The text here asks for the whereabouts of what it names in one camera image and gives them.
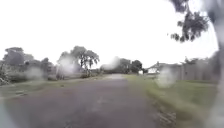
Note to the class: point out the grass verge with bare patches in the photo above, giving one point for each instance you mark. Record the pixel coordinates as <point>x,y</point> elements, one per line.
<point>31,87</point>

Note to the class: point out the grey wooden fence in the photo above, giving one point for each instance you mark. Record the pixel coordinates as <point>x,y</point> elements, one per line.
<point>196,71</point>

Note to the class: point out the tree with overhanging dark branches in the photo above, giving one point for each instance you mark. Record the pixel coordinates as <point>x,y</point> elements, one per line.
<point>193,23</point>

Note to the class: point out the white house with dark roof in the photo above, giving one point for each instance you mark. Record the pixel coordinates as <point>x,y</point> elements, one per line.
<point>154,69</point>

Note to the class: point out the distant clump of trees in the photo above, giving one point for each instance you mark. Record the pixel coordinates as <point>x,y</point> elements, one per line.
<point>128,66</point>

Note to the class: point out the grey asphalt road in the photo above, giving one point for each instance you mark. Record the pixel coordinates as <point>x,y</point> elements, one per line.
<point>95,106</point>

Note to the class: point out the wide green grass verge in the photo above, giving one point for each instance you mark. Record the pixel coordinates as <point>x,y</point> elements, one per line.
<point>188,96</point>

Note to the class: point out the trees and bushes group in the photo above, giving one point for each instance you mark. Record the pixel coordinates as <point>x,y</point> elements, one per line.
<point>16,63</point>

